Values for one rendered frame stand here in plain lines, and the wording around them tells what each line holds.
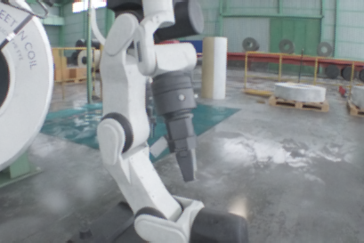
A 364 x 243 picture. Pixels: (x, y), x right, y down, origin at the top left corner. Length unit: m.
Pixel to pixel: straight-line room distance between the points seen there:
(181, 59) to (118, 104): 0.37
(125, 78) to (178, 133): 0.38
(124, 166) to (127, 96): 0.23
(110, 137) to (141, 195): 0.23
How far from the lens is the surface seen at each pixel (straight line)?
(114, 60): 0.85
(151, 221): 0.93
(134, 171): 0.93
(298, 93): 5.37
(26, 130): 1.90
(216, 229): 0.89
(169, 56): 0.57
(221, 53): 5.68
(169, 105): 0.54
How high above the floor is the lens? 0.86
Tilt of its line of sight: 14 degrees down
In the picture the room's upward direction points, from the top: 1 degrees clockwise
